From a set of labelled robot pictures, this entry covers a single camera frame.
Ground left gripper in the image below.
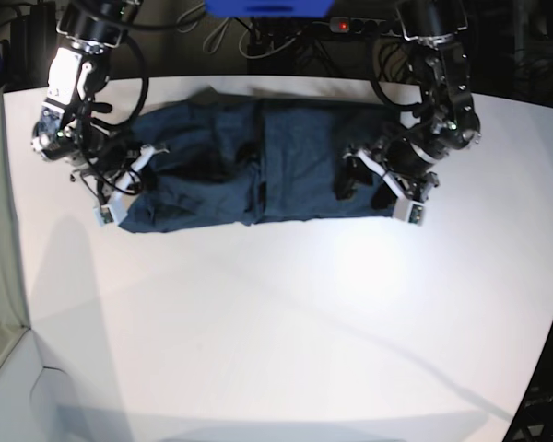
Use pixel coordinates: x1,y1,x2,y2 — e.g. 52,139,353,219
334,135,440,210

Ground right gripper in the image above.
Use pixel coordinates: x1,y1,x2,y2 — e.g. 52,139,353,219
68,141,170,206

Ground dark blue t-shirt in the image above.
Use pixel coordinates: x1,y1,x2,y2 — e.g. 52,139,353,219
121,91,394,234

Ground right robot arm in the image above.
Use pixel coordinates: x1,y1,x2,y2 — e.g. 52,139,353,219
31,1,155,211

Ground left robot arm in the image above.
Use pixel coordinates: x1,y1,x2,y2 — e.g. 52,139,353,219
329,1,480,216

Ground black power strip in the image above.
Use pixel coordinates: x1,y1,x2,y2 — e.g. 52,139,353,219
324,17,386,40

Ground blue box overhead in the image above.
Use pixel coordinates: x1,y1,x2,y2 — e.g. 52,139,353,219
205,0,334,17

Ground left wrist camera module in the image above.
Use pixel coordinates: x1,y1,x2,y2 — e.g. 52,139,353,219
393,199,425,226

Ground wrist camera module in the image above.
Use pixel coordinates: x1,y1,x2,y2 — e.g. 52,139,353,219
393,199,425,226
93,203,127,227

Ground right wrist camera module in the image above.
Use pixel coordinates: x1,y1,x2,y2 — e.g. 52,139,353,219
93,203,127,227

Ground grey cable loops on floor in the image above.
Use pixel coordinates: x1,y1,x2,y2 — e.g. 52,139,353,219
174,0,241,54

